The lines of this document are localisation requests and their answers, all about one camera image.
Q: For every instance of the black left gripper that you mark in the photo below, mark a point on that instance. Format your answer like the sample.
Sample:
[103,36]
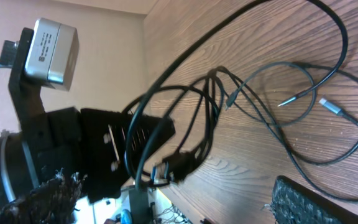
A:
[92,143]

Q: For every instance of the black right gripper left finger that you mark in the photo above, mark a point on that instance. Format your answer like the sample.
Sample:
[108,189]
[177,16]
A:
[52,202]

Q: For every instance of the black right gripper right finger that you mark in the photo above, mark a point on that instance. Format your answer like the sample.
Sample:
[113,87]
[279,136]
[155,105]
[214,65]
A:
[295,204]

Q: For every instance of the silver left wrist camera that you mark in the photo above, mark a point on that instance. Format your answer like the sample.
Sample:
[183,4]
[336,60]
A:
[53,54]

